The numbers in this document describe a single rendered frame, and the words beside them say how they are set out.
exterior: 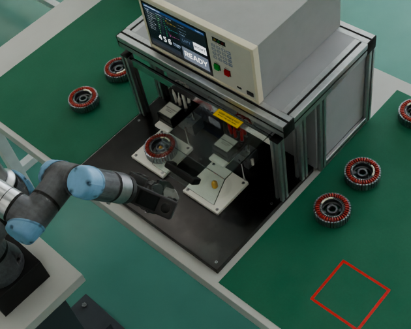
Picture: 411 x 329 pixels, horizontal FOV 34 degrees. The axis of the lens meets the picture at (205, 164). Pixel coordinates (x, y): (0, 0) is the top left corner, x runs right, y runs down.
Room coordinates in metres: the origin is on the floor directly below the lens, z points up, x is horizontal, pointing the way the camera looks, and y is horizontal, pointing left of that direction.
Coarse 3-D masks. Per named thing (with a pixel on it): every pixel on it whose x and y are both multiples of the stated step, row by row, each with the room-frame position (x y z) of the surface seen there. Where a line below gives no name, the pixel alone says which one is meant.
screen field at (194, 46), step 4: (180, 36) 1.51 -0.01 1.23; (184, 40) 1.50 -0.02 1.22; (188, 40) 1.49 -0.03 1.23; (188, 44) 1.49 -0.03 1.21; (192, 44) 1.47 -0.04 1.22; (196, 44) 1.46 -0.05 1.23; (192, 48) 1.48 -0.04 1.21; (196, 48) 1.46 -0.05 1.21; (200, 48) 1.45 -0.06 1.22; (204, 48) 1.44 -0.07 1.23; (200, 52) 1.45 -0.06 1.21; (204, 52) 1.44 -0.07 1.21
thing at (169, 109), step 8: (168, 104) 1.56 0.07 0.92; (176, 104) 1.55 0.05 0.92; (192, 104) 1.56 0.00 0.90; (160, 112) 1.53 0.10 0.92; (168, 112) 1.53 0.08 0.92; (176, 112) 1.52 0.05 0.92; (184, 112) 1.53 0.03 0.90; (160, 120) 1.53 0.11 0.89; (168, 120) 1.50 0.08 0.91; (176, 120) 1.51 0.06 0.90; (160, 128) 1.50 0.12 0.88; (168, 128) 1.50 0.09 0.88
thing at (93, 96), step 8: (80, 88) 1.88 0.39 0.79; (88, 88) 1.87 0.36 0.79; (72, 96) 1.85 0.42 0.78; (80, 96) 1.85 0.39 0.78; (96, 96) 1.82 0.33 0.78; (72, 104) 1.80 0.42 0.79; (80, 104) 1.79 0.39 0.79; (88, 104) 1.79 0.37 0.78; (96, 104) 1.80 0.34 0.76; (80, 112) 1.79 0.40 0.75
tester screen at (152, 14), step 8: (144, 8) 1.62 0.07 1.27; (152, 8) 1.59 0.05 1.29; (152, 16) 1.60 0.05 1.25; (160, 16) 1.57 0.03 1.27; (168, 16) 1.54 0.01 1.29; (152, 24) 1.61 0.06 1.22; (160, 24) 1.57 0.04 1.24; (168, 24) 1.55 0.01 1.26; (176, 24) 1.52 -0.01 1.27; (184, 24) 1.49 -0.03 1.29; (152, 32) 1.61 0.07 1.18; (160, 32) 1.58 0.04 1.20; (168, 32) 1.55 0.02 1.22; (176, 32) 1.52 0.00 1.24; (184, 32) 1.50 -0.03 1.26; (192, 32) 1.47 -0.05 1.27; (200, 32) 1.44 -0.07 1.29; (160, 40) 1.59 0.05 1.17; (176, 40) 1.53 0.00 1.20; (192, 40) 1.47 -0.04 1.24; (200, 40) 1.45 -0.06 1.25; (176, 48) 1.54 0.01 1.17
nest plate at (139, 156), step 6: (162, 132) 1.58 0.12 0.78; (138, 150) 1.52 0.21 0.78; (132, 156) 1.50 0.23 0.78; (138, 156) 1.49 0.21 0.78; (144, 156) 1.49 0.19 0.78; (138, 162) 1.48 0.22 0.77; (144, 162) 1.46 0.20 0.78; (150, 162) 1.46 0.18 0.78; (150, 168) 1.43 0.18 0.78; (156, 168) 1.42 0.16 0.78; (162, 174) 1.39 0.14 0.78
